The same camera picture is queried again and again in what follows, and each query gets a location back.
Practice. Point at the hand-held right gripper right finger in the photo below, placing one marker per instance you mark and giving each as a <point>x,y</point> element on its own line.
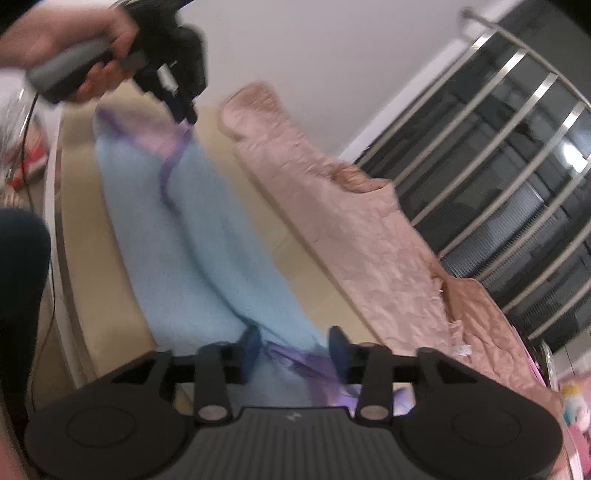
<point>339,348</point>

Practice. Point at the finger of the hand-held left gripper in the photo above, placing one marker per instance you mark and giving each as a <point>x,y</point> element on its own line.
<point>175,104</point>
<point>189,113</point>

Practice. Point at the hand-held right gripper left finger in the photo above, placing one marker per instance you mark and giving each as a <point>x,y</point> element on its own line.
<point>251,346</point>

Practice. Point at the pink blue purple-trimmed garment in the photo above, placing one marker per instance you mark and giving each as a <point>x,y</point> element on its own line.
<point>184,230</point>

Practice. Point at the person's left hand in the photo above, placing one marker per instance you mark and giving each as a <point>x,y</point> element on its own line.
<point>60,32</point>

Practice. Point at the pink quilted blanket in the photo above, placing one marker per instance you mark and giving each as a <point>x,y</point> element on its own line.
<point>346,221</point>

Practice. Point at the dark glass window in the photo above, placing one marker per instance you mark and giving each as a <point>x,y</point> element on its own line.
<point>508,221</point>

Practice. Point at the person's dark-clothed leg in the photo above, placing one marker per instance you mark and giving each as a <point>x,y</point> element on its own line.
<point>23,277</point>

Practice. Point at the white yellow plush toy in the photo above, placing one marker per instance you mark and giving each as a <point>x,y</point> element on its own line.
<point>575,406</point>

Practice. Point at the steel window railing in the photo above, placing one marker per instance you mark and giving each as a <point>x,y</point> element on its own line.
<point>459,117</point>

